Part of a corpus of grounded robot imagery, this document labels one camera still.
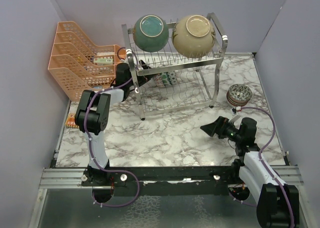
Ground steel two-tier dish rack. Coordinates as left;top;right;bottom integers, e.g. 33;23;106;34
121;12;228;120

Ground orange snack packet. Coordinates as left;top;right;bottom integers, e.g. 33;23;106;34
64;113;79;128

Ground pink patterned small bowl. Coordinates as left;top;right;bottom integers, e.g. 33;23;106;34
228;84;252;102

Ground aluminium frame rail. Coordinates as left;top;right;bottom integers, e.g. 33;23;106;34
39;167;85;189

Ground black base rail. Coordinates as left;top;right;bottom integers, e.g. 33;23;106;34
81;165;245;197

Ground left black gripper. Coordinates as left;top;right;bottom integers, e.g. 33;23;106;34
126;60;159;87

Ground green white box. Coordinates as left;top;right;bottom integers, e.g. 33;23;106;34
93;57;114;66

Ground large cream ceramic bowl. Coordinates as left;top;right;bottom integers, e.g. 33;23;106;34
171;14;216;59

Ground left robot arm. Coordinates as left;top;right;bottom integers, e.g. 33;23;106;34
74;62;134;186

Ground large teal ceramic bowl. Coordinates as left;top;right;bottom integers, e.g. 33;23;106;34
132;14;169;53

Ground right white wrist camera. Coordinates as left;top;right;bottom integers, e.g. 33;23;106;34
229;106;242;124

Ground dark red patterned bowl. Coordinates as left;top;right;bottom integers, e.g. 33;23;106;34
153;73;164;88

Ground blue dotted small bowl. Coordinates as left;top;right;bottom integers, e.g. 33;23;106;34
167;71;178;86

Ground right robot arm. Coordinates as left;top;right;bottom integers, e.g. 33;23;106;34
200;116;300;228

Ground green patterned small bowl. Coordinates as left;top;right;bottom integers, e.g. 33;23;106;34
160;72;171;87

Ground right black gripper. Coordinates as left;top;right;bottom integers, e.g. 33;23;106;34
201;115;243;143

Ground orange plastic file organizer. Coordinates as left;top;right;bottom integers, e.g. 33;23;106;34
48;21;126;102

